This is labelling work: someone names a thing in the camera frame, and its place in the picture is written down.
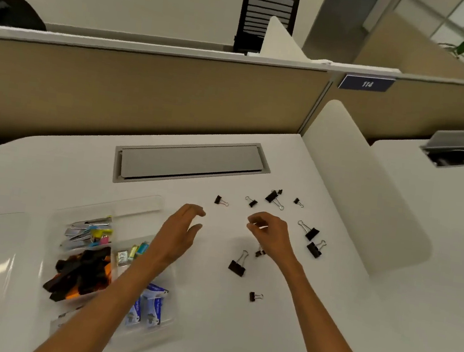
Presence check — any pile of black orange clips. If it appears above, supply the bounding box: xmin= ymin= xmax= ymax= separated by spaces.
xmin=40 ymin=239 xmax=116 ymax=309

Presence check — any open grey cable box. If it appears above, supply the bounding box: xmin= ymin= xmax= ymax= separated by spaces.
xmin=418 ymin=122 xmax=464 ymax=171

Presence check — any grey cable tray lid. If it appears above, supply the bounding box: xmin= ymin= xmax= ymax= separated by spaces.
xmin=111 ymin=126 xmax=274 ymax=202

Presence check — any black mesh office chair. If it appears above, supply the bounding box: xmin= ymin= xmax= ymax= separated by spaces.
xmin=232 ymin=0 xmax=300 ymax=60

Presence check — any pile of coloured clips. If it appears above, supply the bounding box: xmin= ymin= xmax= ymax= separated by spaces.
xmin=62 ymin=211 xmax=116 ymax=254

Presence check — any blue number sign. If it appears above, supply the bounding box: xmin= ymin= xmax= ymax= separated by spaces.
xmin=337 ymin=71 xmax=397 ymax=96

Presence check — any person's right forearm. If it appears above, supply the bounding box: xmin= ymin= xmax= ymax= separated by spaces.
xmin=276 ymin=262 xmax=389 ymax=352

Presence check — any person's left hand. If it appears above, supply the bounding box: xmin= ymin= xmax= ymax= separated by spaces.
xmin=149 ymin=199 xmax=208 ymax=270

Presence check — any clear plastic organizer tray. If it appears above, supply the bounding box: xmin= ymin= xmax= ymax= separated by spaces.
xmin=33 ymin=182 xmax=197 ymax=351

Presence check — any beige desk partition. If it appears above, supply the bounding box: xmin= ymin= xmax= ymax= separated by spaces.
xmin=0 ymin=20 xmax=464 ymax=202

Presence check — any white rounded side divider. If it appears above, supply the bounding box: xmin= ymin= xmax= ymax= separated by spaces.
xmin=286 ymin=96 xmax=450 ymax=284

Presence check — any blue white glue packet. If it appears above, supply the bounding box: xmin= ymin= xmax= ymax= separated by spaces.
xmin=124 ymin=293 xmax=144 ymax=329
xmin=138 ymin=283 xmax=169 ymax=330

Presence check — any black padded office chair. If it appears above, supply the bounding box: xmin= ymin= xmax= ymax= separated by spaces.
xmin=0 ymin=0 xmax=51 ymax=34

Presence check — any white pointed desk divider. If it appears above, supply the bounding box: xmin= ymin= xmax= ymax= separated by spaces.
xmin=259 ymin=15 xmax=316 ymax=62

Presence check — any large black binder clip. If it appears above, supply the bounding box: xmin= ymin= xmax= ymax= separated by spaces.
xmin=264 ymin=190 xmax=287 ymax=211
xmin=295 ymin=220 xmax=321 ymax=242
xmin=227 ymin=248 xmax=250 ymax=278
xmin=305 ymin=238 xmax=327 ymax=260

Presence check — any person's right hand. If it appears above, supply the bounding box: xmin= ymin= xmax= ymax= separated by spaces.
xmin=241 ymin=210 xmax=308 ymax=274

